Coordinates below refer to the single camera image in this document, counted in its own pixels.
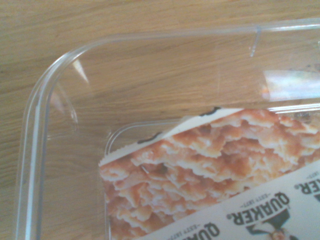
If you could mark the clear rectangular plastic container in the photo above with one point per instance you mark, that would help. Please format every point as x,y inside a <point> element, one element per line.
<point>32,150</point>

